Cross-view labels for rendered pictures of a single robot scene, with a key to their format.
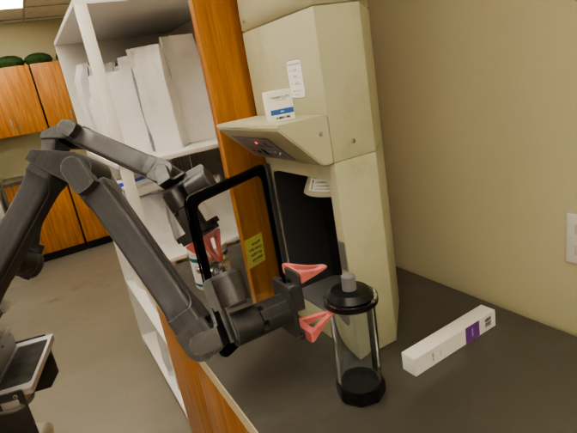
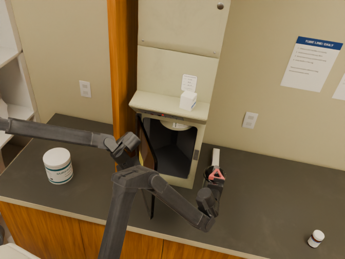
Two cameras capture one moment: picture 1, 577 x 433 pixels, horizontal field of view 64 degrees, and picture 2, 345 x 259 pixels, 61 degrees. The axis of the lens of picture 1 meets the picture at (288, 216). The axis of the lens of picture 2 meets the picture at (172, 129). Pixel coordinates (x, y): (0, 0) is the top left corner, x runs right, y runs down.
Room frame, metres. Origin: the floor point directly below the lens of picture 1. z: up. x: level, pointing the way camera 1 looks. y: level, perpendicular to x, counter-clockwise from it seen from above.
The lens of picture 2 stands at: (0.46, 0.82, 2.19)
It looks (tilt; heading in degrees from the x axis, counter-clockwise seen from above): 39 degrees down; 304
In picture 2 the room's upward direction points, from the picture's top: 7 degrees clockwise
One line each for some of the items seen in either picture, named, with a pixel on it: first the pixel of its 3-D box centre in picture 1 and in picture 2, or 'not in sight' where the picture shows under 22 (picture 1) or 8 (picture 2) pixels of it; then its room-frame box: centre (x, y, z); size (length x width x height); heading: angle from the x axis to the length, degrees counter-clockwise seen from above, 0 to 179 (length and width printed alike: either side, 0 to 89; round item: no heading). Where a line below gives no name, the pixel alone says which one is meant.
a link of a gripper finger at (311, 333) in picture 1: (311, 314); not in sight; (0.77, -0.01, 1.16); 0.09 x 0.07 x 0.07; 117
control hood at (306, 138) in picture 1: (269, 142); (169, 113); (1.04, 0.01, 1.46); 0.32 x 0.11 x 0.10; 27
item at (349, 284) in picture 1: (349, 289); (215, 171); (0.81, -0.09, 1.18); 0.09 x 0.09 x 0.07
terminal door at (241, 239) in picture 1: (244, 256); (144, 168); (1.07, 0.13, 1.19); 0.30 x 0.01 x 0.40; 147
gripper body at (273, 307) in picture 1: (275, 312); (213, 196); (0.74, 0.05, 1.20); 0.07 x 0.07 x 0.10; 27
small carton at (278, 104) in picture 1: (278, 105); (188, 100); (0.98, -0.02, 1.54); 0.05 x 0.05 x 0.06; 12
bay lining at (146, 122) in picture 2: (348, 228); (172, 134); (1.12, -0.15, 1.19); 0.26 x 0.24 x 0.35; 27
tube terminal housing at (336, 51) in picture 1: (342, 179); (174, 114); (1.12, -0.15, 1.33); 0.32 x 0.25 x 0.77; 27
